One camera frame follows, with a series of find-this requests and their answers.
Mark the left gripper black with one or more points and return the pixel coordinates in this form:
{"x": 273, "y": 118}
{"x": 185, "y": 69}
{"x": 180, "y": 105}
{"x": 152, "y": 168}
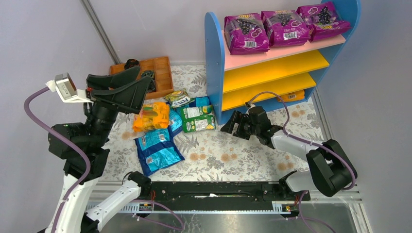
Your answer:
{"x": 103, "y": 102}

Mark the black tape roll middle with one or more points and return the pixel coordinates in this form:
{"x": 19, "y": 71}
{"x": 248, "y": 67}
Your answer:
{"x": 148, "y": 73}

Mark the yellow green Fox's candy bag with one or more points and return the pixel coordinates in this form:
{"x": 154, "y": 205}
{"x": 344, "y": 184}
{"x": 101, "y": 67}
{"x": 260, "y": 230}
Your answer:
{"x": 178, "y": 98}

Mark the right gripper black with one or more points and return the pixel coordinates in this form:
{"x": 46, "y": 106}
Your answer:
{"x": 244, "y": 123}

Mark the black tape roll back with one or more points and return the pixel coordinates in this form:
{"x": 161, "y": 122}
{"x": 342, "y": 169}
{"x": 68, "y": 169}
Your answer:
{"x": 131, "y": 63}

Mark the purple candy bag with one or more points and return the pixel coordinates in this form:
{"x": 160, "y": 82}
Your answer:
{"x": 285, "y": 28}
{"x": 322, "y": 20}
{"x": 245, "y": 34}

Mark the right purple candy bag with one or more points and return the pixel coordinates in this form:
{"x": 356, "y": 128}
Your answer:
{"x": 322, "y": 20}

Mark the blue shelf unit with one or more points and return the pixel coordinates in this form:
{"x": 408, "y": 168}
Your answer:
{"x": 232, "y": 80}

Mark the large blue candy bag front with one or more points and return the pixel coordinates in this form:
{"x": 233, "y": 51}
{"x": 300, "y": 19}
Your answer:
{"x": 156, "y": 150}

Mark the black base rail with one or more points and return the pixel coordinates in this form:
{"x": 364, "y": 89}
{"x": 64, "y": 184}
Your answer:
{"x": 221, "y": 196}

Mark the blue candy bag right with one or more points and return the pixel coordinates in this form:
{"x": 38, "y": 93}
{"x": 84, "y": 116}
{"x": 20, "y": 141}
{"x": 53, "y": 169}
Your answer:
{"x": 200, "y": 101}

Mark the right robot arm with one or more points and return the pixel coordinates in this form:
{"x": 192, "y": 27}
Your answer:
{"x": 330, "y": 170}

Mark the black tape roll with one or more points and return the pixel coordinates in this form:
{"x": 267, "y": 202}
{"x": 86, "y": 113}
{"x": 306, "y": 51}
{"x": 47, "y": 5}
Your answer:
{"x": 131, "y": 63}
{"x": 148, "y": 73}

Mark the orange mango candy bag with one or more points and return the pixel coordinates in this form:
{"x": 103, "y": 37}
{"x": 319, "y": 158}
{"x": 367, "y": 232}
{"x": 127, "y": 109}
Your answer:
{"x": 152, "y": 117}

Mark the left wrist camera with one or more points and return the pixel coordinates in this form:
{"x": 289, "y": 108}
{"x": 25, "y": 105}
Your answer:
{"x": 63, "y": 85}

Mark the middle purple candy bag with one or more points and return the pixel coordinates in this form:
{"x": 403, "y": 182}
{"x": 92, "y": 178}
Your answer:
{"x": 285, "y": 28}

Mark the wooden compartment tray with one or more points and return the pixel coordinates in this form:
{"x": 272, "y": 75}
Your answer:
{"x": 163, "y": 75}

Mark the left purple candy bag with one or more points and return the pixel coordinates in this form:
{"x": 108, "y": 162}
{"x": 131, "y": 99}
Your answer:
{"x": 245, "y": 34}

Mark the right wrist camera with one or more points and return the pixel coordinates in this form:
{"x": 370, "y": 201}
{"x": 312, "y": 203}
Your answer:
{"x": 249, "y": 104}

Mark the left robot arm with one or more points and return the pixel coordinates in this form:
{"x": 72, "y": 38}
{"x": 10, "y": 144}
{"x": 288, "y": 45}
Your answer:
{"x": 81, "y": 145}

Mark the blue candy bag middle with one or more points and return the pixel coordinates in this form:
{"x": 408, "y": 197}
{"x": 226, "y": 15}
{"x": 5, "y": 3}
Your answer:
{"x": 175, "y": 122}

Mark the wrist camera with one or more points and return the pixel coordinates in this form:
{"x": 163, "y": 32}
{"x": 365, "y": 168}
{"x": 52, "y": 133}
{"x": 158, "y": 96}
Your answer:
{"x": 249, "y": 104}
{"x": 63, "y": 85}

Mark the orange candy bag under shelf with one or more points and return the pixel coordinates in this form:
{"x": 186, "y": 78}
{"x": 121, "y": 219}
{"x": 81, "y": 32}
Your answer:
{"x": 293, "y": 96}

